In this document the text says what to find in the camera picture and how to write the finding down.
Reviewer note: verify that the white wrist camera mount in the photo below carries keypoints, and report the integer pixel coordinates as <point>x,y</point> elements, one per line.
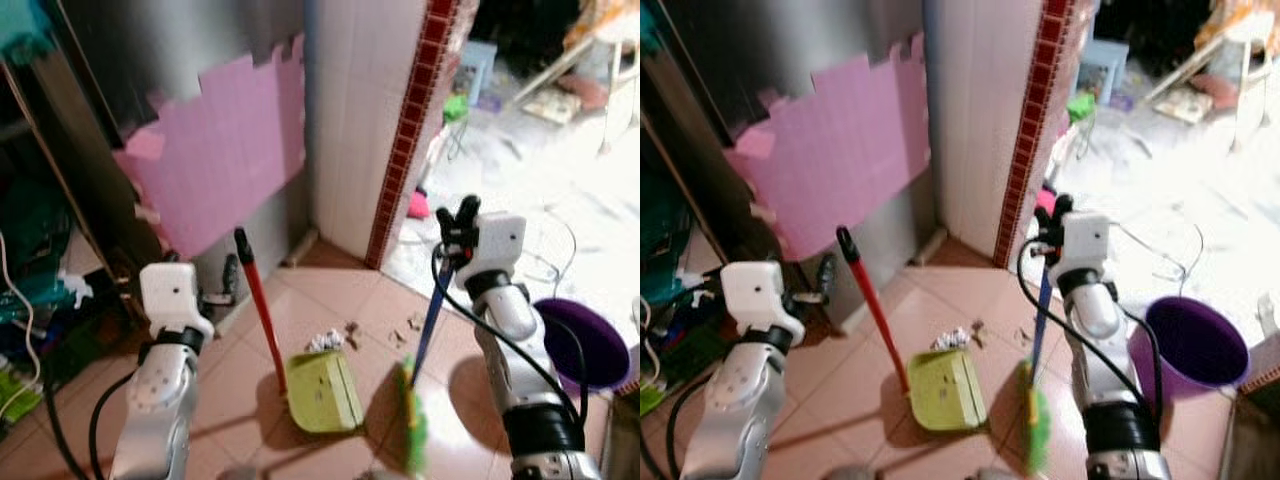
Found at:
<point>1088,245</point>
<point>170,295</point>
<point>500,245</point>
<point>760,295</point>

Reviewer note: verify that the picture book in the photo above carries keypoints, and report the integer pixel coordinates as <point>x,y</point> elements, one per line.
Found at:
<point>1185,105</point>
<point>550,105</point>

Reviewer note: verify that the small green object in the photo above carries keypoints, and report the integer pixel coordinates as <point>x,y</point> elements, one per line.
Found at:
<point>1080,106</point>
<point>455,107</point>

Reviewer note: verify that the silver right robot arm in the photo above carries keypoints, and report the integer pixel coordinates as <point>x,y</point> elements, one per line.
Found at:
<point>1095,315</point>
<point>510,320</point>

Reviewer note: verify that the small pink object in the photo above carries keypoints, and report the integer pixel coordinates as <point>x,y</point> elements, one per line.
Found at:
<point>417,205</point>
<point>1045,203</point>

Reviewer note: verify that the purple plastic bucket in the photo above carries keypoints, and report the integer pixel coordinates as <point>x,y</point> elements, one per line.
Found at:
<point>1200,345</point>
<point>590,340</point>

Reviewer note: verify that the wooden chair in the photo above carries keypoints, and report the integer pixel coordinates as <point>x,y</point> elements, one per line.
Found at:
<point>1190,68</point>
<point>560,68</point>

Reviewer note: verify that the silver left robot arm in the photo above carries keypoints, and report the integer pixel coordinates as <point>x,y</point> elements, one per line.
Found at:
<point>150,400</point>
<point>735,400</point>

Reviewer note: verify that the blue plastic stool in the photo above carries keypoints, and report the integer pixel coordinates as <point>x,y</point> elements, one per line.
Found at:
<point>1100,55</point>
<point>480,55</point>

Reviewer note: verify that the pink pillow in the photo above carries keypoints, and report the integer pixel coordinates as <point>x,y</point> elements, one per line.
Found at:
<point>585,92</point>
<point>1215,90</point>

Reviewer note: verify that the crumpled white paper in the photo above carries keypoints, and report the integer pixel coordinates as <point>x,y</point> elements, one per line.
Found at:
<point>948,340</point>
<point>325,342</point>

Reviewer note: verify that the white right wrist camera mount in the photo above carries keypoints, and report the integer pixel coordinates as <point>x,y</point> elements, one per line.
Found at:
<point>500,245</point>
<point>1088,245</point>

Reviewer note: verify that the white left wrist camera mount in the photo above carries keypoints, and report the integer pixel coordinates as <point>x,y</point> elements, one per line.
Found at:
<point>170,295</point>
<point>760,295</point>

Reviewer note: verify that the pink foam mat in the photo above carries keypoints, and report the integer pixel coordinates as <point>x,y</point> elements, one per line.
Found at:
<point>840,150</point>
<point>220,150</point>

